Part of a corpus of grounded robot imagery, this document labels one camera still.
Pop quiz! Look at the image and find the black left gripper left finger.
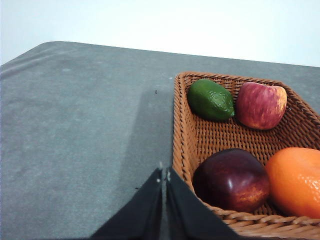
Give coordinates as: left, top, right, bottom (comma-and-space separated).
90, 168, 164, 240

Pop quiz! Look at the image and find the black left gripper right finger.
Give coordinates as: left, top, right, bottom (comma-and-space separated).
166, 168, 244, 240

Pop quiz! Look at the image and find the orange mandarin fruit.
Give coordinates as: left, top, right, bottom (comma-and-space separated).
267, 147, 320, 219

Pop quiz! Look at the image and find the green lime fruit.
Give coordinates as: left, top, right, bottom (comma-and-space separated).
187, 79, 235, 121

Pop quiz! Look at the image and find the red yellow apple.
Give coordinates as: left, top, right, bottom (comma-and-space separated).
235, 82, 288, 130

